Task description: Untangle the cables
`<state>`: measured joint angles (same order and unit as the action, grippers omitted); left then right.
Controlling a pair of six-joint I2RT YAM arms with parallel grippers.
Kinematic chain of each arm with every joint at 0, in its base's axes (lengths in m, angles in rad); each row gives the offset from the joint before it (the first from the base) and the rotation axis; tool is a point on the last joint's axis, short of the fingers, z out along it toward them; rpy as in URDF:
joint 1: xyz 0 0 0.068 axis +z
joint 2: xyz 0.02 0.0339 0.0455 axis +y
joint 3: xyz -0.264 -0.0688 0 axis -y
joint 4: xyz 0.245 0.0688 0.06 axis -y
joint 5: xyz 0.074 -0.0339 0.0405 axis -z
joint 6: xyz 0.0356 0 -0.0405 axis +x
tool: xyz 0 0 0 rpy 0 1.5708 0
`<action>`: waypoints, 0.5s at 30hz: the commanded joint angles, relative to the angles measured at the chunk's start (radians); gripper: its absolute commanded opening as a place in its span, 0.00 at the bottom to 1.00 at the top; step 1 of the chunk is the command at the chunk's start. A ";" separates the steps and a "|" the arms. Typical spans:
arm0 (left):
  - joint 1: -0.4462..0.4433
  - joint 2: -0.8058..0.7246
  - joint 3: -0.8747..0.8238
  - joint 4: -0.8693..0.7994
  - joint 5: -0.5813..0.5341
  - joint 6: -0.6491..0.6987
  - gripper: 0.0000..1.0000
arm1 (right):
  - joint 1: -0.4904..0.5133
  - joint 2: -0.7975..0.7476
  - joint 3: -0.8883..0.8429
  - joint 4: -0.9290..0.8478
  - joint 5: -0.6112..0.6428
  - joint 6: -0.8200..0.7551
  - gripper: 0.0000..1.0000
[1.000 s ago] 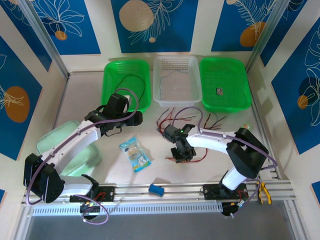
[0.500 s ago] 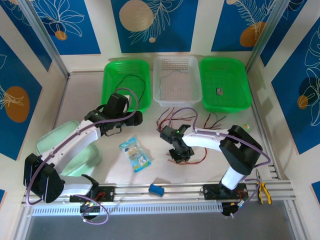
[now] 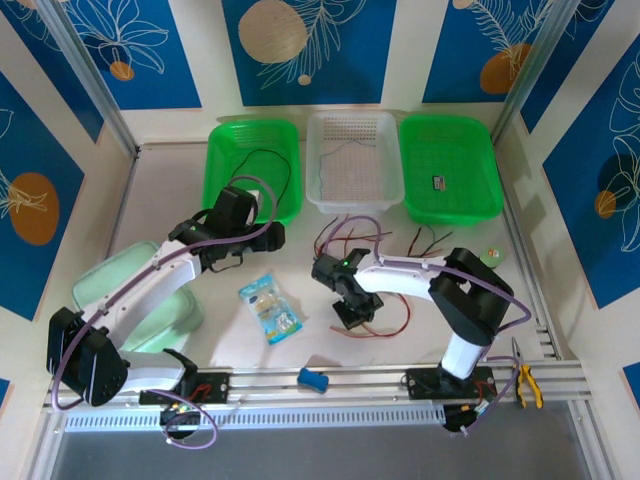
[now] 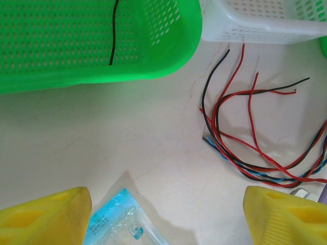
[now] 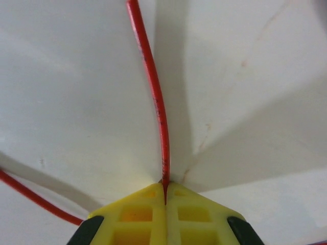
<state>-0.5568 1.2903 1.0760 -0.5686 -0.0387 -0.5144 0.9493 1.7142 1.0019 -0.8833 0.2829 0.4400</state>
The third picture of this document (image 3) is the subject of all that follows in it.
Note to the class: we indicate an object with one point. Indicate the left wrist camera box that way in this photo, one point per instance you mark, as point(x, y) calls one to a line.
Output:
point(255, 200)

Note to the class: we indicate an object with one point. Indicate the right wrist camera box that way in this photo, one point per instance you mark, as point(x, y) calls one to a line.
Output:
point(324, 257)

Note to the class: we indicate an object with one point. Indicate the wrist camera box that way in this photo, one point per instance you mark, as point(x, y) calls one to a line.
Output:
point(324, 257)
point(255, 200)

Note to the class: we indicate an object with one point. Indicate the aluminium corner post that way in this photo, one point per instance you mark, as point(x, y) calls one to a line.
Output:
point(535, 70)
point(92, 75)

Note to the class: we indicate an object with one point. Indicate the aluminium frame rail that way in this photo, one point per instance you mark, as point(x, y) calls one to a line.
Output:
point(365, 385)

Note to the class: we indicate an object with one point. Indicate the blue snack packet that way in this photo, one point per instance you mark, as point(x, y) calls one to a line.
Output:
point(270, 310)

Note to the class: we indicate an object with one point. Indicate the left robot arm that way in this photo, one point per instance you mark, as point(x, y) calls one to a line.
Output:
point(150, 285)

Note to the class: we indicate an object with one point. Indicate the blue sponge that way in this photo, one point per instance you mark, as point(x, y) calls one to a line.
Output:
point(312, 381)

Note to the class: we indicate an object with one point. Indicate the green plastic basket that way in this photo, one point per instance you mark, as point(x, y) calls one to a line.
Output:
point(225, 150)
point(450, 150)

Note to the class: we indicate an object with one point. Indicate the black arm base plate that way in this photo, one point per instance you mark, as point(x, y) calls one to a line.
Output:
point(420, 385)
point(217, 387)

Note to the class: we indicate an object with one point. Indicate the white plastic basket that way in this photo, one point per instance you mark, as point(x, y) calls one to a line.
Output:
point(370, 170)

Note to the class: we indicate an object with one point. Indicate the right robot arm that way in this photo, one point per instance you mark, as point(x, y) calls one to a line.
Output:
point(400, 275)

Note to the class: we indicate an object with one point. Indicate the small black red card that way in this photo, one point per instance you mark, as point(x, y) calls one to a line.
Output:
point(439, 182)

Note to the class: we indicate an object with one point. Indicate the mint green zip pouch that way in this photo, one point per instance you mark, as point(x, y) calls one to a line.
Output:
point(165, 320)

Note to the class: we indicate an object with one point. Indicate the small green bottle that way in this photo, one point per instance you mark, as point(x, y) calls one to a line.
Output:
point(491, 256)

